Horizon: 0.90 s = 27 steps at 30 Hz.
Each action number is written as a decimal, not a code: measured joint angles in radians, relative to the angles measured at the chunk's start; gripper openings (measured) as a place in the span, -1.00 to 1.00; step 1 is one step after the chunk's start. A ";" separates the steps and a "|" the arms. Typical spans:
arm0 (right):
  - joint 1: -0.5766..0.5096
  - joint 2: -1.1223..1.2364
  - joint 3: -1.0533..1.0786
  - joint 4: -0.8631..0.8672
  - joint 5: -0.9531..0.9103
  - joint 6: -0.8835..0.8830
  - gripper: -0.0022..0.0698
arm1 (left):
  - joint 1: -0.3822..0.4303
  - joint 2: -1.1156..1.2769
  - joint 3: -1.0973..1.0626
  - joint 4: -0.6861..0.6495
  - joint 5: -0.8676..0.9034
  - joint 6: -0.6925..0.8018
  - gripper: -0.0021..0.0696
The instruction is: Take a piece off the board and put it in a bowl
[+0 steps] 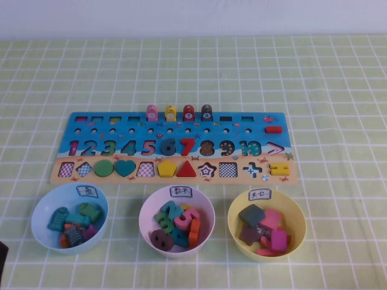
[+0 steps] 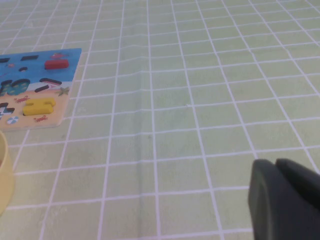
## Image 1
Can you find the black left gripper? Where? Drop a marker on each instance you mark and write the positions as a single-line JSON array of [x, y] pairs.
[[3, 253]]

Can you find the green circle piece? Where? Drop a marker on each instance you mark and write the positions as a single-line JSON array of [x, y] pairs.
[[104, 168]]

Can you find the orange fish piece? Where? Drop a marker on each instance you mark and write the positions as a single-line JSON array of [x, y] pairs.
[[63, 240]]

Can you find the light blue bowl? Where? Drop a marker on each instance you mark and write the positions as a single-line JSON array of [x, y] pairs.
[[45, 208]]

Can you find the blue-green striped fish piece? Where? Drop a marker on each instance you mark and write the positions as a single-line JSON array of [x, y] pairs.
[[57, 220]]

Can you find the dark grey fish piece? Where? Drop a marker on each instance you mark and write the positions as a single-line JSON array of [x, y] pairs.
[[74, 237]]

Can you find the teal fish piece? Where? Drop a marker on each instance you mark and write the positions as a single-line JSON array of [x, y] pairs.
[[77, 220]]

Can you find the purple fish piece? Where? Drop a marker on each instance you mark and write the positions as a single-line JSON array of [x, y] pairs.
[[91, 232]]

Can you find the green fish piece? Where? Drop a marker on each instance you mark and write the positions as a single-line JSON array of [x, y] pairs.
[[90, 211]]

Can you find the paper label on blue bowl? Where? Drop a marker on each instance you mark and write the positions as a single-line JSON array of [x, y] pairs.
[[87, 191]]

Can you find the teal heart piece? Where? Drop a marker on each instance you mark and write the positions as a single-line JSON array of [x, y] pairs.
[[125, 167]]

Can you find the yellow pentagon piece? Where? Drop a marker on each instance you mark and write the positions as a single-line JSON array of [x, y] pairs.
[[167, 169]]

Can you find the yellow number piece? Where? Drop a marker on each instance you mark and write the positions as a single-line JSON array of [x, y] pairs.
[[186, 208]]

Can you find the paper label on pink bowl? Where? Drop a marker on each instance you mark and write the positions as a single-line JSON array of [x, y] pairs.
[[181, 191]]

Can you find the orange number piece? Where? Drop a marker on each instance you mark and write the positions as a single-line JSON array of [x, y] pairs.
[[195, 231]]

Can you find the red triangle piece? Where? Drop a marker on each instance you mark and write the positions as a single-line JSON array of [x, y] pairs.
[[187, 171]]

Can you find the pale pink bowl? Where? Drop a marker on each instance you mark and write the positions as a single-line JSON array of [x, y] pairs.
[[207, 211]]

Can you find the blue beach puzzle board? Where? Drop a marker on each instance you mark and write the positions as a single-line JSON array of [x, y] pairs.
[[211, 136]]

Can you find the brown star piece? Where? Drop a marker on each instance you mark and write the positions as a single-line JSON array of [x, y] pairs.
[[249, 235]]

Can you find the dark grey-green square piece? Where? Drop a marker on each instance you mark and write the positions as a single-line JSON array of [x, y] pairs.
[[251, 215]]

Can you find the coral rounded piece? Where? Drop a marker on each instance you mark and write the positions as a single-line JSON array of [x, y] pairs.
[[264, 242]]

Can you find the grey patterned small piece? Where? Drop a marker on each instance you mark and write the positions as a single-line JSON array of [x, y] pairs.
[[264, 232]]

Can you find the coral oval piece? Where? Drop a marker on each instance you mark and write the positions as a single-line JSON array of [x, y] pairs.
[[266, 252]]

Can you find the paper label on yellow bowl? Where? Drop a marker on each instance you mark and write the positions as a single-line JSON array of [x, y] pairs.
[[259, 194]]

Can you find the pink trapezoid piece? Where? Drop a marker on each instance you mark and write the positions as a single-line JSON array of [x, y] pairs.
[[272, 219]]

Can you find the magenta rectangle piece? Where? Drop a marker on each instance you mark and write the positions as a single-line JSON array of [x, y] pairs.
[[278, 240]]

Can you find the orange-red small piece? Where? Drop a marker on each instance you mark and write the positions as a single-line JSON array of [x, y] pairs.
[[288, 238]]

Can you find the yellow equals sign piece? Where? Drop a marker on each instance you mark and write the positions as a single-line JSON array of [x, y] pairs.
[[279, 165]]

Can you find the yellow bowl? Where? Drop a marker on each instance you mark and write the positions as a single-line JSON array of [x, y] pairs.
[[296, 217]]

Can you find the red minus bar piece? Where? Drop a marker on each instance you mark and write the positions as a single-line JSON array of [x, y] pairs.
[[273, 130]]

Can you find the brown number eight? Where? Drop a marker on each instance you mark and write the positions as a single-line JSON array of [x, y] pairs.
[[161, 240]]

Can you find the green number three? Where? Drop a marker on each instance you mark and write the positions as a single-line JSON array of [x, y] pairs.
[[163, 223]]

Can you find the teal number two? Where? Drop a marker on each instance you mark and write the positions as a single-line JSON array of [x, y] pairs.
[[170, 208]]

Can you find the teal number four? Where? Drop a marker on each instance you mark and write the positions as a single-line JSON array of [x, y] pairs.
[[181, 239]]

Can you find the pink number five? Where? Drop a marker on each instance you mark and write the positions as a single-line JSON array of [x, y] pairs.
[[186, 220]]

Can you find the dark blue number six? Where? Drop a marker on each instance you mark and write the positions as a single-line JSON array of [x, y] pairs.
[[164, 148]]

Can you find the pink fish peg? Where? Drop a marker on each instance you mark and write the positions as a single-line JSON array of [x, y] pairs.
[[151, 113]]

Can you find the red number seven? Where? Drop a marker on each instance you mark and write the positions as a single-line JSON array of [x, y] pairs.
[[188, 148]]

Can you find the yellow fish peg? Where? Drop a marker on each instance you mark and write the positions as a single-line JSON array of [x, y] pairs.
[[170, 116]]

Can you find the red fish peg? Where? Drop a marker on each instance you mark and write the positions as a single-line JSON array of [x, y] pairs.
[[188, 110]]

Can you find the brown fish peg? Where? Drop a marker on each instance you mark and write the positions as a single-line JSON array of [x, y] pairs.
[[206, 109]]

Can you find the green grid tablecloth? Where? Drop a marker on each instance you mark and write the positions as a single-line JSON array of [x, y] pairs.
[[332, 90]]

